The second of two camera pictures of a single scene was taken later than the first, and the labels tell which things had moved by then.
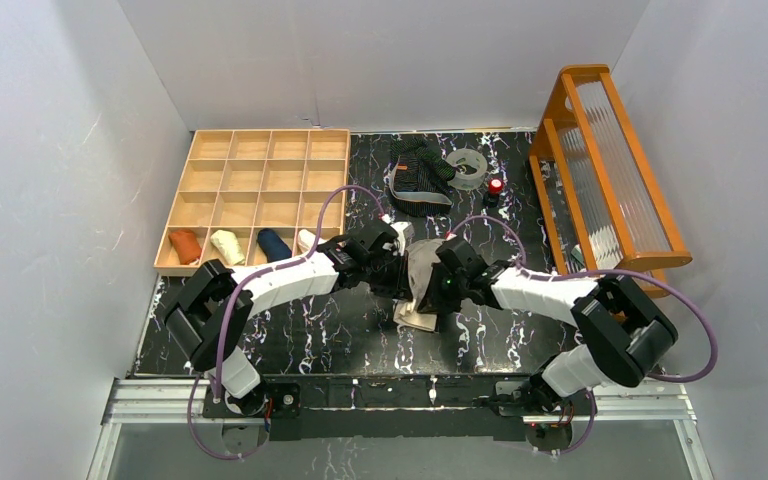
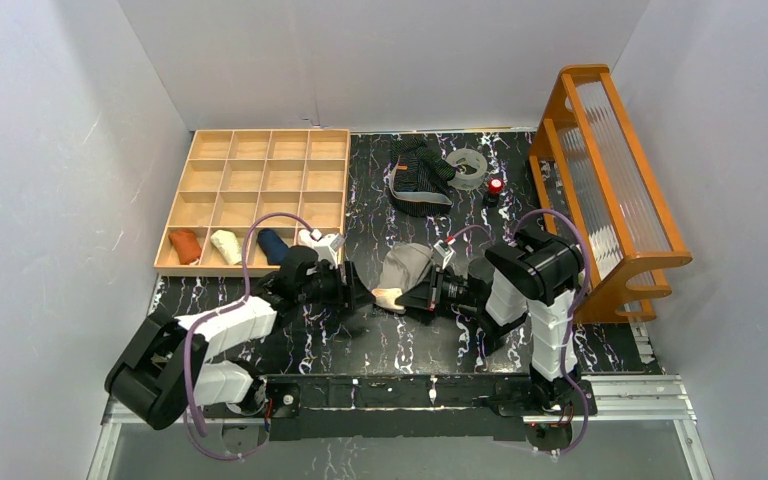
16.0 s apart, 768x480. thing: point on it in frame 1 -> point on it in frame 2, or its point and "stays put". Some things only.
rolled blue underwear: (274, 247) stays put
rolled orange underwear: (186, 245) stays put
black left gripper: (391, 277) -> (345, 285)
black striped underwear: (419, 181) stays put
